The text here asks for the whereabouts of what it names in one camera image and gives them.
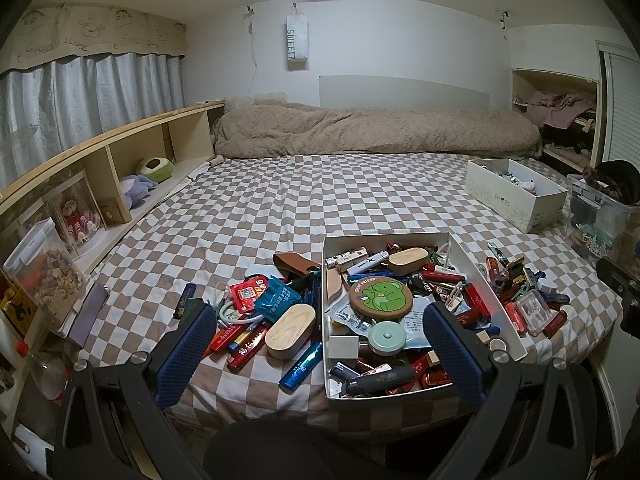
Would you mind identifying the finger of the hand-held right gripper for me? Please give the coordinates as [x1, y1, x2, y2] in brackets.
[597, 257, 640, 333]

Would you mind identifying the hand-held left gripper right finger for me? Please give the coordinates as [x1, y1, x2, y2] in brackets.
[422, 301, 598, 480]

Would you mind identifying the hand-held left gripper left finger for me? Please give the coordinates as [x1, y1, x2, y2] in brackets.
[52, 299, 218, 480]

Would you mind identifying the red lighter gold print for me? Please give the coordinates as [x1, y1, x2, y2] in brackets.
[227, 332, 271, 372]

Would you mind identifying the large oval wooden box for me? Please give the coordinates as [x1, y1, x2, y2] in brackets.
[265, 303, 317, 360]

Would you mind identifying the glossy blue lighter white print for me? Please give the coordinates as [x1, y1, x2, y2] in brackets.
[278, 341, 323, 392]

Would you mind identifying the white cardboard box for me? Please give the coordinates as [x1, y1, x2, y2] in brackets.
[320, 231, 528, 413]

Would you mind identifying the clear snack container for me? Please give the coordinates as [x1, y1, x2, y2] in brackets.
[2, 217, 86, 331]

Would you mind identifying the mint green round lidded pot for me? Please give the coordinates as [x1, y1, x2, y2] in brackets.
[369, 321, 408, 356]

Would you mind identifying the clear plastic storage bin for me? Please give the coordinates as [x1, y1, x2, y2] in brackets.
[566, 172, 640, 266]

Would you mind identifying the black lighter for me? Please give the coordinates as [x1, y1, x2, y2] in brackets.
[346, 365, 416, 395]

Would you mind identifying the red foil packet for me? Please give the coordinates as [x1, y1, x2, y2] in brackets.
[229, 280, 273, 315]

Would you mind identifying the round cork coaster green dinosaur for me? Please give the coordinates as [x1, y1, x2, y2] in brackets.
[348, 275, 412, 320]

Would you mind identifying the pile of mixed trinkets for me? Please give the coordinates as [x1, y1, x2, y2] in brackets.
[485, 242, 571, 338]

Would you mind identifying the blue foil packet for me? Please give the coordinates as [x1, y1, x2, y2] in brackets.
[253, 278, 303, 323]

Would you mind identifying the small oval wooden box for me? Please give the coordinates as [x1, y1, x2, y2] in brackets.
[387, 247, 430, 277]

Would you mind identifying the small white cube box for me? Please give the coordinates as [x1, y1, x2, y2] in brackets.
[328, 335, 360, 359]

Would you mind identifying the dark cloth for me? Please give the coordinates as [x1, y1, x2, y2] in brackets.
[582, 160, 640, 206]

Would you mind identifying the white shoe box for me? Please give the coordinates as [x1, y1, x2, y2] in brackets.
[465, 158, 569, 234]

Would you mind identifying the clear plastic bottle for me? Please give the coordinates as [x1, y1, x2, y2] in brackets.
[15, 340, 68, 403]

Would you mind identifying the cream lighter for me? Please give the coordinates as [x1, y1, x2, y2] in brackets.
[325, 249, 368, 268]

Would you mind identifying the small brown box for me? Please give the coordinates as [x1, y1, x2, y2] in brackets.
[97, 199, 126, 226]

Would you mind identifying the purple plush toy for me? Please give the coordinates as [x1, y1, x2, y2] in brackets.
[120, 174, 161, 211]

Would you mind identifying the doll in clear case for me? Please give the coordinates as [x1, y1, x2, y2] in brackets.
[42, 170, 108, 261]

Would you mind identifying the yellow box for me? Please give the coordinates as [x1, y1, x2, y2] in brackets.
[0, 287, 38, 338]

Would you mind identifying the green plush toy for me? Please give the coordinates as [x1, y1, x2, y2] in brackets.
[136, 156, 176, 181]

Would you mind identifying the white window blind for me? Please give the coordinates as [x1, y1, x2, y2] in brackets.
[597, 42, 640, 171]

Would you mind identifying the checkered bed sheet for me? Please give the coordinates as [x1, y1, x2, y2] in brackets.
[75, 152, 626, 441]

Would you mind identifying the pile of clothes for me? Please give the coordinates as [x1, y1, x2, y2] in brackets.
[522, 91, 598, 161]

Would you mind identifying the wooden bedside shelf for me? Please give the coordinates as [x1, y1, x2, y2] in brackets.
[0, 101, 226, 281]

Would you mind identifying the beige duvet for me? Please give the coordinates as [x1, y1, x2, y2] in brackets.
[212, 94, 543, 158]

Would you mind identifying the grey curtain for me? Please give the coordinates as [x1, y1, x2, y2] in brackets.
[0, 52, 186, 191]

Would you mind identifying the white headboard panel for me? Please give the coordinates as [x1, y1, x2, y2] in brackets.
[318, 75, 491, 108]

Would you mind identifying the white hanging paper bag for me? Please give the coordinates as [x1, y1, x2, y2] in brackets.
[285, 2, 308, 71]

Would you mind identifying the beige cartoon print valance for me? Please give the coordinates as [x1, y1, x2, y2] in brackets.
[0, 2, 187, 76]

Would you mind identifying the white plastic ring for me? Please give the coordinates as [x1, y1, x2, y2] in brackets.
[216, 296, 261, 325]

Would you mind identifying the brown leather strap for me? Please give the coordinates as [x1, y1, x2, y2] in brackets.
[272, 252, 321, 281]

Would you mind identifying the white wall cable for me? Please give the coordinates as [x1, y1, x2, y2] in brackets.
[245, 5, 261, 96]

